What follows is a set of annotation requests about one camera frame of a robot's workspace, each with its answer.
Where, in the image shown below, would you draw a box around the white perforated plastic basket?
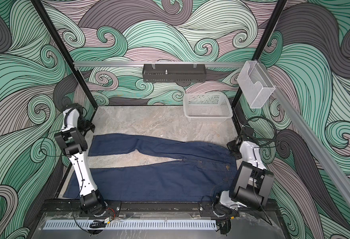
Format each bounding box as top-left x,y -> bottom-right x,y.
183,92 -> 233,123

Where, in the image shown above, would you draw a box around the aluminium wall rail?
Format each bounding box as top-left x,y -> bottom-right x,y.
73,61 -> 245,68
259,62 -> 350,207

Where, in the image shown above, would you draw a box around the black corner frame post right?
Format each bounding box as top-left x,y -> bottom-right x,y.
231,0 -> 288,107

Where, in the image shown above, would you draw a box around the dark blue denim trousers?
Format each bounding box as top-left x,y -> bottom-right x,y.
63,133 -> 238,203

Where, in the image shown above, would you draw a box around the black perforated wall tray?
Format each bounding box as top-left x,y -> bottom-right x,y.
142,64 -> 207,83

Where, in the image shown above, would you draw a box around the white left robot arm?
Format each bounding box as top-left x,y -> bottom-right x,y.
54,103 -> 107,217

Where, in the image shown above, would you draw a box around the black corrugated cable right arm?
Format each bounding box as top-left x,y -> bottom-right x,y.
245,116 -> 280,148

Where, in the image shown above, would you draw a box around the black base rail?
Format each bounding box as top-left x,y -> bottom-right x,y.
41,199 -> 280,219

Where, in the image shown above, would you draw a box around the black corner frame post left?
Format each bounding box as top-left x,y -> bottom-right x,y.
31,0 -> 98,110

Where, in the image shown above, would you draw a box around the black corner frame post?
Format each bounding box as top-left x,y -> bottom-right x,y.
31,0 -> 98,110
231,0 -> 288,107

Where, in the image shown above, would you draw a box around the aluminium right wall rail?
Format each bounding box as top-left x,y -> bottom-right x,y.
259,62 -> 350,207

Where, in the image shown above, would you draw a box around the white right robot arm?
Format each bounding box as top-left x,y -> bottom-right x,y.
214,140 -> 275,216

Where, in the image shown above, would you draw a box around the white slotted cable duct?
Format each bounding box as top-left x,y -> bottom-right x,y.
42,219 -> 217,231

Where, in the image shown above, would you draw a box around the clear plastic wall bin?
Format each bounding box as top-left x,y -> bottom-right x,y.
237,61 -> 275,109

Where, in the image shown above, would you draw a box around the aluminium back wall rail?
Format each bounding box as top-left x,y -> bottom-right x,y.
73,61 -> 245,68

